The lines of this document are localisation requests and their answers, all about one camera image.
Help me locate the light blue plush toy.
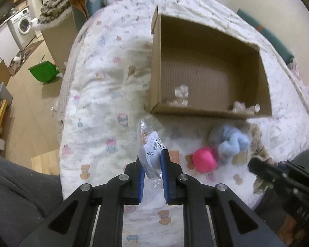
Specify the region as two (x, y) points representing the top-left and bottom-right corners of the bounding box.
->
(208, 123), (251, 163)

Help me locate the crumpled white tissue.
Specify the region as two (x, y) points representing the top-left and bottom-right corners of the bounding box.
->
(230, 101), (260, 115)

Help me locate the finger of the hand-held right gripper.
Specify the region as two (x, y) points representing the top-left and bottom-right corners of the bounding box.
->
(248, 157), (286, 186)

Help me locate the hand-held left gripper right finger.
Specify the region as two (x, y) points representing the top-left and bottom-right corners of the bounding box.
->
(160, 150), (286, 247)

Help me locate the black white patterned blanket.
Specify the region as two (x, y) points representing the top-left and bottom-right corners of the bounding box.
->
(39, 0), (145, 25)

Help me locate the person's grey trouser leg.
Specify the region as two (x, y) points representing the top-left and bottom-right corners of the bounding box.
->
(0, 151), (64, 247)

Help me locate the beige bedside box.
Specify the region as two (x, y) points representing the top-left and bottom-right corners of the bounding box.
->
(40, 15), (79, 76)

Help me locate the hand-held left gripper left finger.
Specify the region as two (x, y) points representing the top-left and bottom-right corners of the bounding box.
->
(18, 157), (145, 247)

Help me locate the clear plastic bag white label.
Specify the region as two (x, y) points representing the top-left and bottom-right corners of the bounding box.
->
(137, 118), (168, 191)

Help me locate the brown beige plush toy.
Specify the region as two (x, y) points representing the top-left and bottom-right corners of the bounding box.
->
(247, 123), (276, 194)

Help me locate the white kitchen cabinet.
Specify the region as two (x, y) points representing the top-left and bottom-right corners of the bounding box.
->
(0, 26), (19, 65)

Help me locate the teal headboard cushion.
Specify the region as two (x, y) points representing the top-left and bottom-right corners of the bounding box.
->
(237, 8), (295, 64)

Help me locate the grey waste bin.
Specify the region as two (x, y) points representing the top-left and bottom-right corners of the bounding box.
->
(0, 82), (13, 101)

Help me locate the teal pillow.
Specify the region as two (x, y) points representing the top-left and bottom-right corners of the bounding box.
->
(71, 0), (109, 21)

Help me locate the brown cardboard box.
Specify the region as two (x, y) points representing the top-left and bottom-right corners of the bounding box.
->
(149, 5), (273, 120)

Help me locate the white washing machine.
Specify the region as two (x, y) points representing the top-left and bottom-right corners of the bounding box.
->
(8, 7), (37, 51)

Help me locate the open floor cardboard box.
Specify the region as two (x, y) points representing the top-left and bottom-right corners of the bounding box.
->
(0, 59), (13, 86)

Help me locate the brown doormat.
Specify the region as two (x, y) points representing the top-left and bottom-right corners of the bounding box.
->
(8, 39), (44, 77)

